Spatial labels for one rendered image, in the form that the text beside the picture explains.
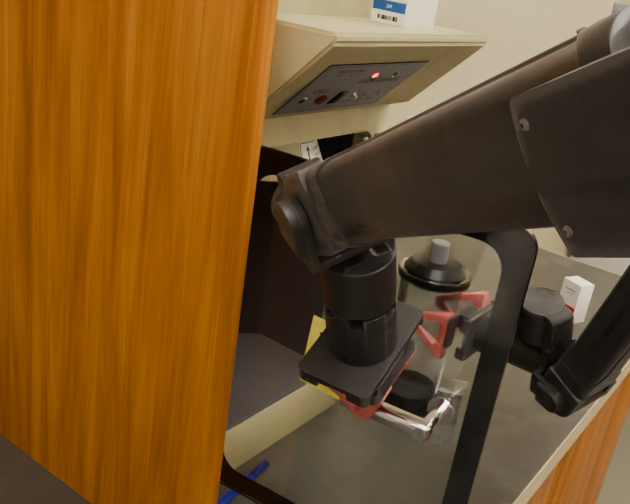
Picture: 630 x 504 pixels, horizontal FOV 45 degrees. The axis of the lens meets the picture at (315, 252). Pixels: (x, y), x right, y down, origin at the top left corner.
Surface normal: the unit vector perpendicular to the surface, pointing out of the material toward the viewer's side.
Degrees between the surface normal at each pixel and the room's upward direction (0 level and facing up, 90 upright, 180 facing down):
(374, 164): 113
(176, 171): 90
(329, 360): 26
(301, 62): 90
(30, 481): 0
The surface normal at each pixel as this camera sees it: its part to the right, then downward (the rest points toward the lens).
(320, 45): -0.59, 0.22
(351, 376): -0.08, -0.71
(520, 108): -0.89, 0.41
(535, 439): 0.14, -0.92
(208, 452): 0.79, 0.32
